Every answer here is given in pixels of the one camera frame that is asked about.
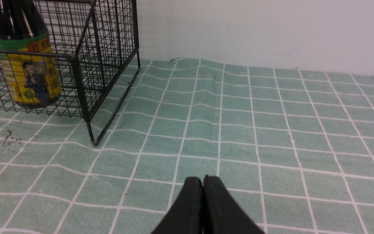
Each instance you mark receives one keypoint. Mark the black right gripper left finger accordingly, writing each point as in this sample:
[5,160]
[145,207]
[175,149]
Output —
[184,216]

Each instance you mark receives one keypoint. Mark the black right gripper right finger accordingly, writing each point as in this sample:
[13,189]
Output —
[222,214]

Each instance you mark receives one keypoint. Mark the sauce bottle orange cap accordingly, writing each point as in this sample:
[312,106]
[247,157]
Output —
[30,72]

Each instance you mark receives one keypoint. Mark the green checkered tablecloth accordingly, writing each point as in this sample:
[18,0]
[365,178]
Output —
[294,148]

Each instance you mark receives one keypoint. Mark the black wire mesh shelf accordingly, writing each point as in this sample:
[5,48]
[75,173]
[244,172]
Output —
[93,43]

